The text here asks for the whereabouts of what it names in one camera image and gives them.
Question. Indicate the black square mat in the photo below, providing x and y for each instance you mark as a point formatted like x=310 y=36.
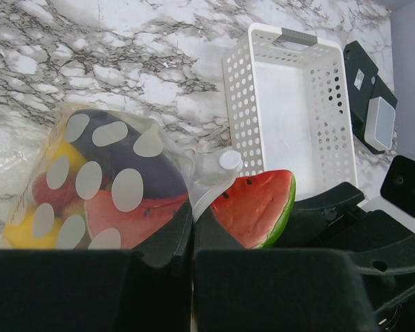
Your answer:
x=363 y=84

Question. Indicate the clear dotted zip bag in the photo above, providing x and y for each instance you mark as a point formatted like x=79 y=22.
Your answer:
x=205 y=176

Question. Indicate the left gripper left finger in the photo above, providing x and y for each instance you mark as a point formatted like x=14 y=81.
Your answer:
x=147 y=288

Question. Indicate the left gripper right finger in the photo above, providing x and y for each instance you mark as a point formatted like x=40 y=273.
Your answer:
x=274 y=289

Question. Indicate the red lychee bunch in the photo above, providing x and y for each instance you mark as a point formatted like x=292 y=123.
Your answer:
x=64 y=200

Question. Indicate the red watermelon slice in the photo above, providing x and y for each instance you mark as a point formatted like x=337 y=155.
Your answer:
x=254 y=210

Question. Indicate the white perforated plastic basket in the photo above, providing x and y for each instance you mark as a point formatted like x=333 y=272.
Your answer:
x=288 y=107

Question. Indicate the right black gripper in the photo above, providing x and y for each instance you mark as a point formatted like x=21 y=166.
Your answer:
x=382 y=249

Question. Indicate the yellow bell pepper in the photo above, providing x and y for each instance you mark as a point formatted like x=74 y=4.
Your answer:
x=36 y=227

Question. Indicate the purple eggplant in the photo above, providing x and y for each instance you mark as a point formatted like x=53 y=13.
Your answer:
x=106 y=139

